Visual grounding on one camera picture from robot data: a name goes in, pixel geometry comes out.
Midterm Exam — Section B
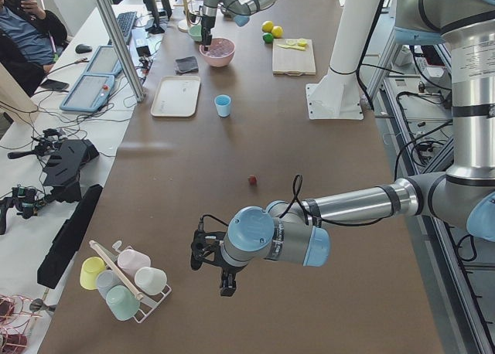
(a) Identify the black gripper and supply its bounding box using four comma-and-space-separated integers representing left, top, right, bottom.
220, 268, 237, 296
201, 15, 215, 53

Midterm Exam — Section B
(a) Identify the wooden cup stand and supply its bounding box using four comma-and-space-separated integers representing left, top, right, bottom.
174, 0, 200, 32

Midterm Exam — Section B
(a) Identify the light blue plastic cup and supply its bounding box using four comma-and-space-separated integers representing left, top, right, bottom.
214, 94, 231, 117

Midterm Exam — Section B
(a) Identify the cup rack with cups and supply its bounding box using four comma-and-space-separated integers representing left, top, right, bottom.
80, 240, 172, 323

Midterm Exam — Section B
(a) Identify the pink bowl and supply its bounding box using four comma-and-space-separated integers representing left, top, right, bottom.
200, 38, 235, 67

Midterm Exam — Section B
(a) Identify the grey folded cloth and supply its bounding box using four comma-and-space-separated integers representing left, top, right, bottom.
175, 56, 199, 74

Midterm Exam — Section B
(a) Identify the green lime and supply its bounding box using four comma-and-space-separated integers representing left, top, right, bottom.
262, 32, 274, 43

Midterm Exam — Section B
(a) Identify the yellow lemon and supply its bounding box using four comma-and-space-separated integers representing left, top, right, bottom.
271, 26, 284, 39
261, 21, 274, 33

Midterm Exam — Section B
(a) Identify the cream rabbit tray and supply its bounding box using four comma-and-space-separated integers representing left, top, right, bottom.
150, 76, 201, 117

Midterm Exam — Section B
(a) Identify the wooden cutting board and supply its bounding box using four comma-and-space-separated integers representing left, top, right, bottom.
272, 38, 316, 76

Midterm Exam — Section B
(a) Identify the black keyboard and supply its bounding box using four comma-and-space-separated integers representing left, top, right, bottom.
116, 11, 137, 45

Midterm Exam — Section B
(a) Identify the yellow plastic knife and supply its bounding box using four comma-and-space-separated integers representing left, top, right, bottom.
276, 43, 306, 51

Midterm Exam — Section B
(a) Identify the blue teach pendant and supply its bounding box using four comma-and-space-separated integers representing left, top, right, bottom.
85, 46, 122, 76
60, 73, 115, 113

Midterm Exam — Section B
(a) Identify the red strawberry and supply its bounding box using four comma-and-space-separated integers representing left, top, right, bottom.
248, 175, 258, 186

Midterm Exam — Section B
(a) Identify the seated person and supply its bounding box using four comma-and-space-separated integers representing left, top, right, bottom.
1, 0, 67, 97

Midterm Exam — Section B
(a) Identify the aluminium frame post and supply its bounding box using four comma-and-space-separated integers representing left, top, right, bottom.
95, 0, 145, 103

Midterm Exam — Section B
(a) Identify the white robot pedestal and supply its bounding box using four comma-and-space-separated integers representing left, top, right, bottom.
306, 0, 383, 120

